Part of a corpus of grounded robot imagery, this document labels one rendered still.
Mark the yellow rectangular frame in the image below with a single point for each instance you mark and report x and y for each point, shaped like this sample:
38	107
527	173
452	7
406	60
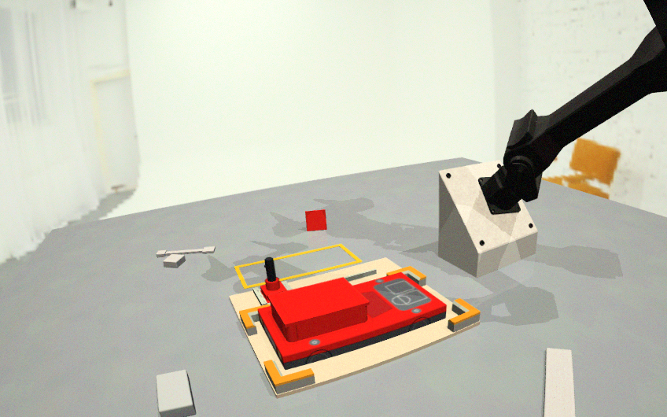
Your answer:
294	276

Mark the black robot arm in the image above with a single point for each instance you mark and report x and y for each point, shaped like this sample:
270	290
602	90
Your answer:
535	141

